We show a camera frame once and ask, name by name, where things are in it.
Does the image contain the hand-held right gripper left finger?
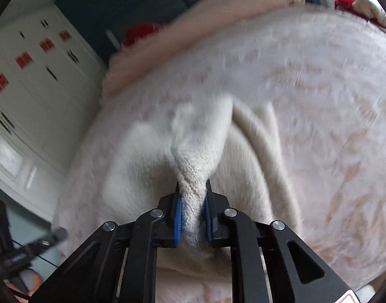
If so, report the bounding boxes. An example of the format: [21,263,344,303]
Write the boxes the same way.
[30,181,184,303]

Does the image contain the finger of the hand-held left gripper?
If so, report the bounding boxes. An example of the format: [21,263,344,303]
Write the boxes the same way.
[24,226,68,253]

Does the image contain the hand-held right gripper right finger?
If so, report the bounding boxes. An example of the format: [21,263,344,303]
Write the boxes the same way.
[204,178,355,303]

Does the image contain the cream sweater with black hearts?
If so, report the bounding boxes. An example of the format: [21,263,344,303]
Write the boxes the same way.
[101,96,304,278]

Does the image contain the person's left hand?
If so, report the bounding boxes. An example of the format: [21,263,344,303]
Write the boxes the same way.
[29,272,44,291]

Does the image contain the white wardrobe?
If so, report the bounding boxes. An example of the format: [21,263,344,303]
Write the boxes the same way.
[0,5,108,221]

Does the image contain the pink floral bedspread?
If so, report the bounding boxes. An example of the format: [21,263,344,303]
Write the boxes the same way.
[52,5,386,303]

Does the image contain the red cloth by headboard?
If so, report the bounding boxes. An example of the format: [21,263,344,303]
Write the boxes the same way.
[122,23,163,46]

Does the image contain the pink duvet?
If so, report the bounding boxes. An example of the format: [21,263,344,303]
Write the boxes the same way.
[101,0,307,97]

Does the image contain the blue padded headboard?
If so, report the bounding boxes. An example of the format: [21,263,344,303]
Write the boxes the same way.
[105,0,253,54]

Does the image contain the white cloth pile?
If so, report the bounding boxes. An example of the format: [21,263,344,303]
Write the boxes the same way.
[351,0,386,29]

